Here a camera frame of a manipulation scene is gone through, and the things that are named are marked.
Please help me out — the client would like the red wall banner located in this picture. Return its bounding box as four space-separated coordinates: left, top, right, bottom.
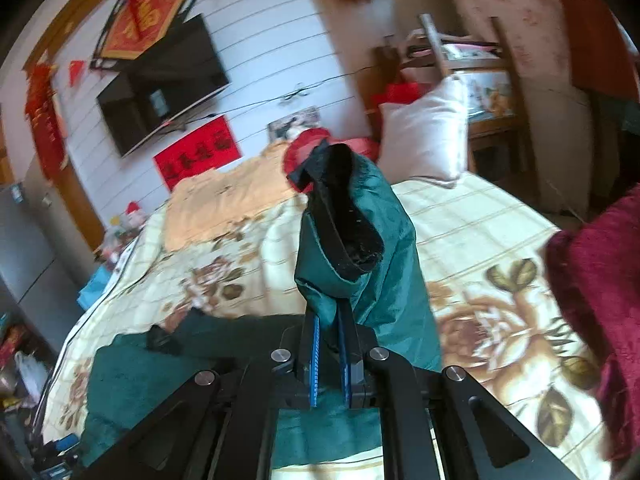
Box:
153 115 242 191

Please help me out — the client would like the white plastic bag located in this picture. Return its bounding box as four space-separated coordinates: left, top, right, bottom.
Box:
14 350 51 401

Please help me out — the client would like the black wall cable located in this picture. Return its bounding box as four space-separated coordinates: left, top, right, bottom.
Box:
220 67 381 116

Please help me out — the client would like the framed red gold decoration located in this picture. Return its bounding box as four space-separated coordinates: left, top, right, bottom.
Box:
89 0 213 71

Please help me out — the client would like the cream floral bed sheet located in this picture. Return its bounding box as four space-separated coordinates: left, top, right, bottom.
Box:
42 170 616 480

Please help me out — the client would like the wall-mounted television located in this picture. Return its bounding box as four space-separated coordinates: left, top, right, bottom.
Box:
96 12 232 159

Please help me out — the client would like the green quilted puffer jacket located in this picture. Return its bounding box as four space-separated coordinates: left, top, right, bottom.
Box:
80 142 443 473

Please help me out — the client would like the wooden chair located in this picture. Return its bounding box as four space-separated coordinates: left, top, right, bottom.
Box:
417 14 538 201

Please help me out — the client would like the group of bottles and jars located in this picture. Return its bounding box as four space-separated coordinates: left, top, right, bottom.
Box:
102 215 131 261

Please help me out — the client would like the plush toy with red hat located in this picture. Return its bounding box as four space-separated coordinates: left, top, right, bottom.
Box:
122 202 148 231

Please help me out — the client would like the yellow fringed pillow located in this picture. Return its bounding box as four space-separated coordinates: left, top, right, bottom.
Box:
164 142 308 253

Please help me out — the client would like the red cloth bag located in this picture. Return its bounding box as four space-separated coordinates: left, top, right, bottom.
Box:
385 82 426 106

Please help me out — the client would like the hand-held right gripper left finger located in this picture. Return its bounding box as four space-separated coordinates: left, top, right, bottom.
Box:
85 310 326 480

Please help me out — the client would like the maroon blanket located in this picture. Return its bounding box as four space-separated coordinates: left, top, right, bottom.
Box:
545 192 640 466

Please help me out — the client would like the red fringed hanging ornament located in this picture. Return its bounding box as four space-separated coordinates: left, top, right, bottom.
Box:
25 62 71 181

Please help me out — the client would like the photo print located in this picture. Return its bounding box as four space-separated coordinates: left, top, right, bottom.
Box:
267 106 321 141

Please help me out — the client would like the red ruffled pillow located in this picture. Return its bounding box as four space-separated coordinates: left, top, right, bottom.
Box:
282 127 381 191

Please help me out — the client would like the blue paper bag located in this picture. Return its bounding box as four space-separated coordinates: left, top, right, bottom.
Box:
76 267 118 311

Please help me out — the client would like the grey refrigerator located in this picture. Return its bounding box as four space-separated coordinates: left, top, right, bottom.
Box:
0 160 83 356

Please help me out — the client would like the white pillow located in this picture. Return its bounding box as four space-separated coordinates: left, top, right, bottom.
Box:
378 75 471 183

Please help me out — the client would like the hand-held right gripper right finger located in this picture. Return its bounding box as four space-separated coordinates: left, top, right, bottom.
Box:
337 307 581 480

